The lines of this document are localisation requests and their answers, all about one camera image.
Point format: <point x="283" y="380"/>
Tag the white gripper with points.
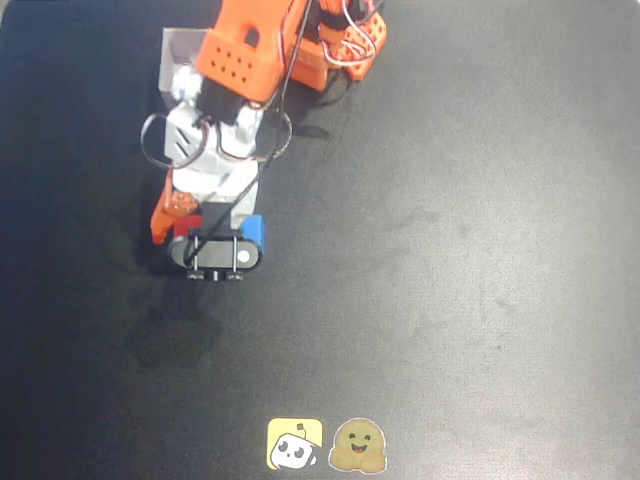
<point x="176" y="206"/>

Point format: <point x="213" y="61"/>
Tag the black table mat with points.
<point x="450" y="275"/>

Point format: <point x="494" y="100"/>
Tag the white and orange robot arm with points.
<point x="235" y="55"/>

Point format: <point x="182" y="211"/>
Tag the black oval webcam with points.
<point x="215" y="252"/>

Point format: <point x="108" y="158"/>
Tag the blue cube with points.
<point x="255" y="231"/>

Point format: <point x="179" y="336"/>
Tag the white cardboard box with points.
<point x="175" y="47"/>

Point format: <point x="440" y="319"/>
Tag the hugging face sticker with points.
<point x="357" y="445"/>

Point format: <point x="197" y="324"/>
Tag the red cube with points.
<point x="182" y="227"/>

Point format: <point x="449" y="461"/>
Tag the yellow robot sticker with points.
<point x="292" y="445"/>

